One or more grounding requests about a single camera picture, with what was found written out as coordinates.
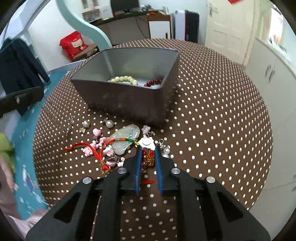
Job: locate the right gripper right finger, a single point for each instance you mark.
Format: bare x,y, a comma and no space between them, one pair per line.
205,209

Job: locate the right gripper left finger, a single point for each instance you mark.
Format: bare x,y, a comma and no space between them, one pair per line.
92,208

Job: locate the pink bunny charm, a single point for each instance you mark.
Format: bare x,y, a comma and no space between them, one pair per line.
108,158

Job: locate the dark hanging jacket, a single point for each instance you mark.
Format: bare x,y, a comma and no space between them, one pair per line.
20,69

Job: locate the blue candy print bedsheet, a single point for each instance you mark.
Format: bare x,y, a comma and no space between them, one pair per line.
28,196

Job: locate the pearl earring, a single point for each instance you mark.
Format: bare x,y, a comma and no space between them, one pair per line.
84,127
108,123

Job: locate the red cartoon bag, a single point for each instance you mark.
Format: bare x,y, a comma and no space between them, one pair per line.
73,44

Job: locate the brown polka dot tablecloth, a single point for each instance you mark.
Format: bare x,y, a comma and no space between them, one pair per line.
156,139

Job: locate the wooden stool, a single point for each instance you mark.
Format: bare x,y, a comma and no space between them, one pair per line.
86,53

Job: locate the white pink lock charm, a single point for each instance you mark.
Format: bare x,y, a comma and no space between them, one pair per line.
147,140

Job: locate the pale jade pendant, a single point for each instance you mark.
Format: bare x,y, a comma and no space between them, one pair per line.
128,133

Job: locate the grey metal tin box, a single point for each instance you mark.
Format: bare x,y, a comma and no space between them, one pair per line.
136,83

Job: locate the dark desk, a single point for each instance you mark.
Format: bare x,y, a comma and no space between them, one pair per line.
125,27

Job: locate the black computer monitor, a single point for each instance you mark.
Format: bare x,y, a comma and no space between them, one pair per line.
121,5

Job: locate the white cupboard unit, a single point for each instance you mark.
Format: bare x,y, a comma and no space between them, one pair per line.
275,81

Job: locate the small white cabinet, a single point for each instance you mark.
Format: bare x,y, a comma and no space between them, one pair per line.
159,26

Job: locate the white and black suitcase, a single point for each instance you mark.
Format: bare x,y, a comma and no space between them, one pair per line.
186,25

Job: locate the white panel door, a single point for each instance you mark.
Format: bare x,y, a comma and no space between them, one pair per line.
231,28

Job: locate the silver pearl keychain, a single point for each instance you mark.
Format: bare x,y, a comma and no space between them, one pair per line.
165,150

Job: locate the teal curved bed frame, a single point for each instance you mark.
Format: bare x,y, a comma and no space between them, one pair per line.
94,33

